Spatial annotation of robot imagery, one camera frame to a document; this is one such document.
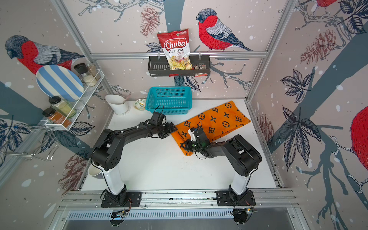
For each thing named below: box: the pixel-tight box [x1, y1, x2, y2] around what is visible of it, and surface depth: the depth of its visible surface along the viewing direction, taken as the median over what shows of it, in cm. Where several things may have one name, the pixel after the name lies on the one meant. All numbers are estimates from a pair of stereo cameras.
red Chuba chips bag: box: [156, 28, 193, 70], surface depth 83 cm
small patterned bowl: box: [133, 98, 147, 112], surface depth 117 cm
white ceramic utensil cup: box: [104, 94, 129, 115], surface depth 110 cm
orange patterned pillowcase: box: [171, 100, 252, 157], surface depth 106 cm
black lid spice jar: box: [73, 62, 98, 87], surface depth 83 cm
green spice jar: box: [48, 95, 77, 118], surface depth 67 cm
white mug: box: [87, 163, 104, 179], surface depth 75 cm
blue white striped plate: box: [35, 64, 85, 102], surface depth 72 cm
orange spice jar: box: [42, 107, 73, 128], surface depth 63 cm
